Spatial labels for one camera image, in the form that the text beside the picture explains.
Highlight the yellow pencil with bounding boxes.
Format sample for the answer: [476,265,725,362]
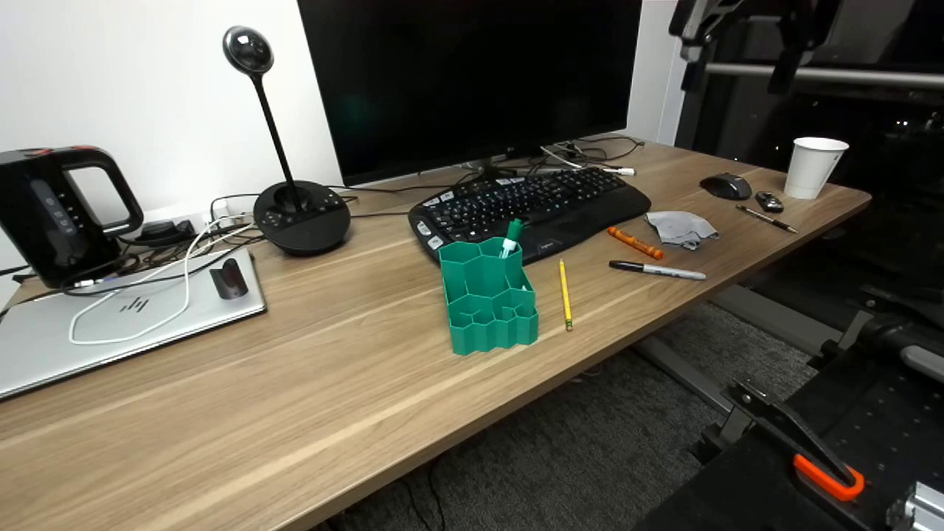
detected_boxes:
[555,256,577,334]

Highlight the green honeycomb pen holder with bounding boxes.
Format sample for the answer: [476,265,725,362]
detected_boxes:
[437,234,542,360]

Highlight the silver horizontal metal bar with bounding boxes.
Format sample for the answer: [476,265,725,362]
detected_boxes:
[703,60,944,92]

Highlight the white paper cup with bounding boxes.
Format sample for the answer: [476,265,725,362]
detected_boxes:
[781,133,852,203]

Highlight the black computer mouse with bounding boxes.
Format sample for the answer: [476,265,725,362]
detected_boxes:
[697,170,754,203]

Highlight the small black key fob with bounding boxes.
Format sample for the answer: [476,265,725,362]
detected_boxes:
[753,188,787,217]

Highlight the crumpled grey cloth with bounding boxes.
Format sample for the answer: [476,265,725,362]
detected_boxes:
[644,206,723,254]

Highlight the thin black pen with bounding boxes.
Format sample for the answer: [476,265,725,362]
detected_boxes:
[735,203,799,235]

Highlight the orange marker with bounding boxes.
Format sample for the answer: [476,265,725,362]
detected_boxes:
[604,225,670,265]

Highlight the black marker with white barrel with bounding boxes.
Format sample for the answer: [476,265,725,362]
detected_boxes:
[608,256,710,285]

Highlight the black ergonomic keyboard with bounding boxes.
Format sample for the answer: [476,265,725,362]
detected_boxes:
[408,161,656,269]

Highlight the large black computer monitor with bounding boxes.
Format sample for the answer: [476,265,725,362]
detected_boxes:
[294,0,647,188]

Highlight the black perforated robot table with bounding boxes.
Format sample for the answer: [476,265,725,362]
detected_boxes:
[635,282,944,531]

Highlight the black conference webcam on stand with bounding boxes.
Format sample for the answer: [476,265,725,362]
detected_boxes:
[219,24,355,260]

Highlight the white power adapter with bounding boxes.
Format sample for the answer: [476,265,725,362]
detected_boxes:
[206,188,262,235]

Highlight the small black adapter block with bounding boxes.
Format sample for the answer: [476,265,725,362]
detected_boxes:
[206,256,250,304]

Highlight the silver HP laptop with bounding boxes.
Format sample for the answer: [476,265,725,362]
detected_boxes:
[0,244,271,405]

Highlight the grey cables behind keyboard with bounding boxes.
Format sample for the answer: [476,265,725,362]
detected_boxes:
[538,133,644,180]

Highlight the black clamp with orange handle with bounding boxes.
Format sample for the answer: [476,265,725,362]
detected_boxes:
[725,380,871,508]

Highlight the silver aluminium bracket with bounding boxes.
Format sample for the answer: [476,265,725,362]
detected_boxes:
[883,477,944,531]

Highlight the white cable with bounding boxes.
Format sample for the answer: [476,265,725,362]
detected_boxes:
[66,217,260,349]

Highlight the black cable bundle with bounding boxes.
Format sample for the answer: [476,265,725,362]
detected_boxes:
[116,216,201,275]

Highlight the black device with handle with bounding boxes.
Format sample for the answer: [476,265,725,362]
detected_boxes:
[0,145,147,294]

